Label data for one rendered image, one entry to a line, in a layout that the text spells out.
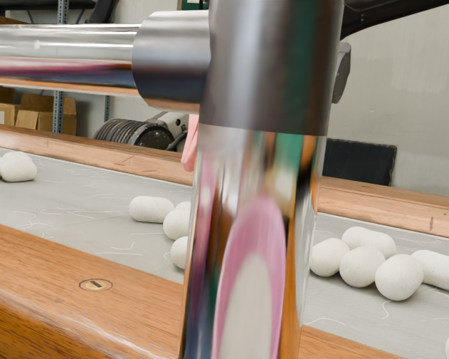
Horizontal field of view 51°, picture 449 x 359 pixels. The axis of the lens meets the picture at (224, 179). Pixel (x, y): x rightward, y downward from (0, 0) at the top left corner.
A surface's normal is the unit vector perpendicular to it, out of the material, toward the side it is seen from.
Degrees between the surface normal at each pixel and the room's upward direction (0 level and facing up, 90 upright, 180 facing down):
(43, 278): 0
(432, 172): 89
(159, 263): 0
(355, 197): 45
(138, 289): 0
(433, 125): 91
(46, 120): 89
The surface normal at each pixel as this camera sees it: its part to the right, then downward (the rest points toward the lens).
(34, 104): 0.76, 0.42
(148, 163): -0.29, -0.65
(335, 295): 0.10, -0.98
